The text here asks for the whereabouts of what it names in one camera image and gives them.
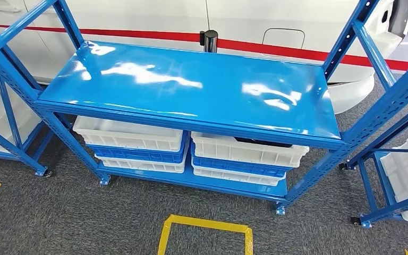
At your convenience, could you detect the blue metal shelf rack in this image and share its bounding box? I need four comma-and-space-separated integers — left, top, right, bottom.
339, 98, 408, 230
0, 0, 408, 215
0, 63, 55, 177

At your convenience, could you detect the black plastic parts stack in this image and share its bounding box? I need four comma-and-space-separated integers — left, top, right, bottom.
234, 137, 293, 149

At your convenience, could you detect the black stanchion post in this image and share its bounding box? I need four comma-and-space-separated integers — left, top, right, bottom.
199, 30, 219, 54

